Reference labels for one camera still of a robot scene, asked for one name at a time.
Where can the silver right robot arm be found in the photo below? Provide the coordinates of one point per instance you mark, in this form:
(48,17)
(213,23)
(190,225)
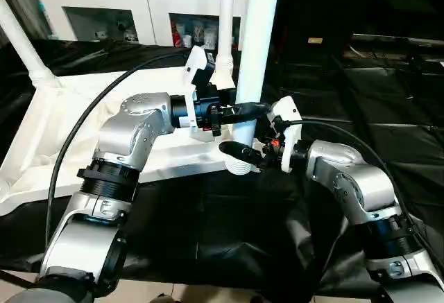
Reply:
(361,192)

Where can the black mat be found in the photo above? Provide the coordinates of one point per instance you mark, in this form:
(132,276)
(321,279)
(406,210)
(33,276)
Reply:
(361,109)

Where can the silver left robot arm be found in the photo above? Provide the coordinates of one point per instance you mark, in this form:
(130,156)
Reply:
(118,157)

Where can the white plastic table leg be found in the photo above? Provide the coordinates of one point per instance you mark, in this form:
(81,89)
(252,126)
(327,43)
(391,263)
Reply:
(24,46)
(257,39)
(225,19)

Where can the grey curtain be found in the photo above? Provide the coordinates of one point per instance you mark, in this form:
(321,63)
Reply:
(21,1)

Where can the black metal rail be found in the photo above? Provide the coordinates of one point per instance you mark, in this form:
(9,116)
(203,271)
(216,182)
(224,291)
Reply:
(402,43)

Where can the white plastic table top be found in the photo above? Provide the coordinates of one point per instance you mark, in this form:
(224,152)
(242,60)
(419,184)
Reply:
(41,130)

